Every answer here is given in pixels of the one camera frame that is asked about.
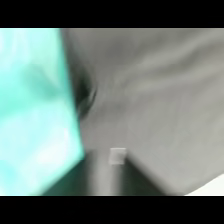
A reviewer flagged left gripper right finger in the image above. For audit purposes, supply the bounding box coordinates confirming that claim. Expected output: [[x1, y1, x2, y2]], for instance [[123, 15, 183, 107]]
[[109, 155, 176, 197]]

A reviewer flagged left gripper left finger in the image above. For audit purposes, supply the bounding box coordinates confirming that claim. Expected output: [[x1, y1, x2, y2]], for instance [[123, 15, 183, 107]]
[[42, 149, 110, 197]]

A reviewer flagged grey garment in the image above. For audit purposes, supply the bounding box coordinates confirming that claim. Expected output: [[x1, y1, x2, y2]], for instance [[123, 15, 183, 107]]
[[60, 27, 224, 197]]

